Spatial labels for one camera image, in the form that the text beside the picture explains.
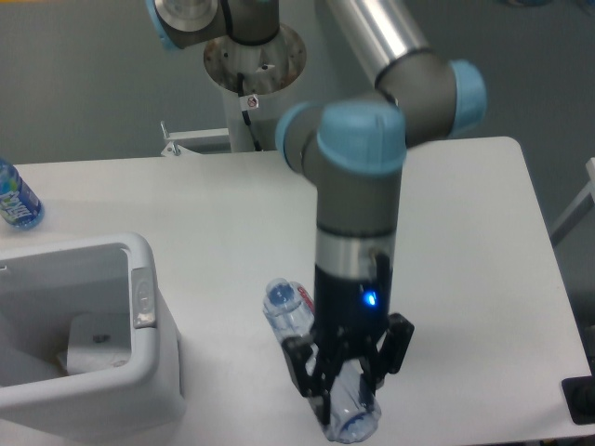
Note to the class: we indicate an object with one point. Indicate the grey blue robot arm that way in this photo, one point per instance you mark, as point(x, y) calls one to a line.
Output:
point(352, 151)

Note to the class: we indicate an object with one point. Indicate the clear plastic bottle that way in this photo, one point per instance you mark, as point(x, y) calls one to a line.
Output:
point(343, 404)

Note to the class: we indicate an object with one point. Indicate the white plastic trash can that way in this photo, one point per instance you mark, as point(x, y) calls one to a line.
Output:
point(44, 287)

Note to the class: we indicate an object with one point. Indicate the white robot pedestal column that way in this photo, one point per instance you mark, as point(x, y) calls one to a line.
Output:
point(258, 84)

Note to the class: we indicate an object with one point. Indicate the white metal bracket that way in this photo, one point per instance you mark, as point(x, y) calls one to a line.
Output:
point(209, 141)

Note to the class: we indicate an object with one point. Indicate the black device at table edge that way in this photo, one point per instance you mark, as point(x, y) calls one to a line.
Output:
point(579, 395)

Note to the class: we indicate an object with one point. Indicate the blue labelled water bottle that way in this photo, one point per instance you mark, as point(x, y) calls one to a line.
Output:
point(20, 206)

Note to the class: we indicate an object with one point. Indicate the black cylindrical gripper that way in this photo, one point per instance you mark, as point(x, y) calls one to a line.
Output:
point(351, 316)

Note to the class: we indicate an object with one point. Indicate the white frame at right edge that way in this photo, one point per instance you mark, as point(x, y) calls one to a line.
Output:
point(576, 210)

